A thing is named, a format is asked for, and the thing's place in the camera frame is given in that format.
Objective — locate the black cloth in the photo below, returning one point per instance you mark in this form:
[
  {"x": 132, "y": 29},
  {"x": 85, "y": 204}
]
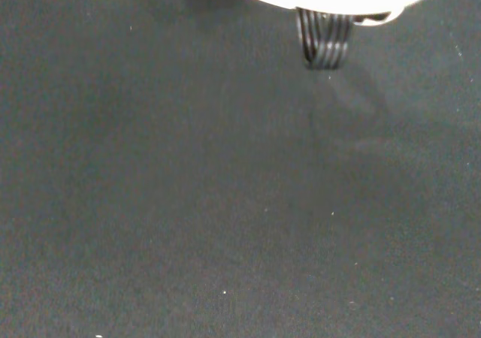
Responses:
[{"x": 188, "y": 184}]

